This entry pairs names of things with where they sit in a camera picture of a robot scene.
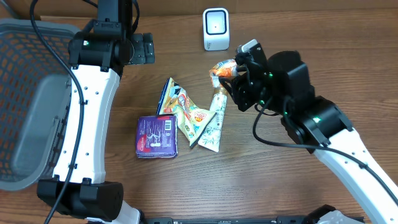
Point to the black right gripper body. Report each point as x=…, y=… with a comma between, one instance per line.
x=247, y=93

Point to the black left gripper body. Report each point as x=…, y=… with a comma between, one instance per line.
x=143, y=52

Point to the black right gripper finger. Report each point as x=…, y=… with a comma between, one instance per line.
x=230, y=85
x=241, y=65

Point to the small orange packet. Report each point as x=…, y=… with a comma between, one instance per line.
x=225, y=69

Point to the white tube with gold cap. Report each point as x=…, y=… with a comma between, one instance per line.
x=211, y=136

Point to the yellow snack bag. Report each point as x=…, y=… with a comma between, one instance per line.
x=191, y=120

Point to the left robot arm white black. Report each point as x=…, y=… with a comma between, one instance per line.
x=97, y=56

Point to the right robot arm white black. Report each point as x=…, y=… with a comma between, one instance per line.
x=280, y=85

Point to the white barcode scanner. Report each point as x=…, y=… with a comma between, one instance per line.
x=216, y=29

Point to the grey plastic shopping basket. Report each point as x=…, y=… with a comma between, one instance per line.
x=35, y=98

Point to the black rail at table edge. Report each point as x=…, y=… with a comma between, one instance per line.
x=296, y=219

